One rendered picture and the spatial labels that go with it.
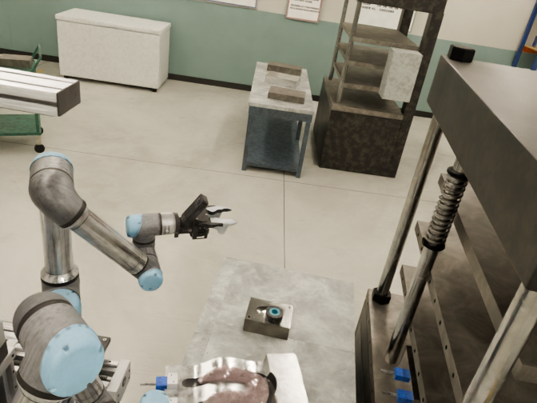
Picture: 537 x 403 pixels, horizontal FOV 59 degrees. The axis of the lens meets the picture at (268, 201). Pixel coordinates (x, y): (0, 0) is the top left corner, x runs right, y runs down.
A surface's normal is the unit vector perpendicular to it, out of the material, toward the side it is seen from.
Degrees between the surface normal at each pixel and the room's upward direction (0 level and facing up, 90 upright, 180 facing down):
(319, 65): 90
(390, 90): 90
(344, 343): 0
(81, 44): 90
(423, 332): 0
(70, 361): 84
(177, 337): 0
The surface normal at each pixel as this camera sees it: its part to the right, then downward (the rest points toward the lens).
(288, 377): 0.15, -0.87
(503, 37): -0.03, 0.48
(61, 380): 0.74, 0.32
